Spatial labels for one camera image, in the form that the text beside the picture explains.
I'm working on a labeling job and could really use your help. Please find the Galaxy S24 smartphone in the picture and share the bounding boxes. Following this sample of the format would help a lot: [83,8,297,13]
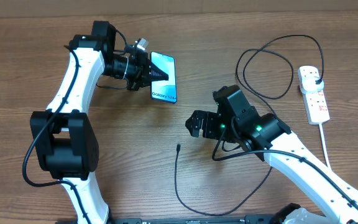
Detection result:
[150,52,177,104]

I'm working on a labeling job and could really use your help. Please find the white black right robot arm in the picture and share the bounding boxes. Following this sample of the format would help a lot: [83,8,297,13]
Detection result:
[185,85,358,223]

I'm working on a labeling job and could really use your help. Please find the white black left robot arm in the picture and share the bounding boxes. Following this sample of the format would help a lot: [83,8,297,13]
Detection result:
[22,21,175,223]

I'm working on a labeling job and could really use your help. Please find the white charger adapter plug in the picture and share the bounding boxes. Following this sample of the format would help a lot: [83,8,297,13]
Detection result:
[300,77,324,94]

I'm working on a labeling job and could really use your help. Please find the white power strip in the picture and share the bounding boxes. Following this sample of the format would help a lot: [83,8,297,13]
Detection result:
[297,65,330,125]

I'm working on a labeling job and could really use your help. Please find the white power strip cord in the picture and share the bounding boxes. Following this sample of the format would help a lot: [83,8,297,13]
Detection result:
[318,123,333,171]

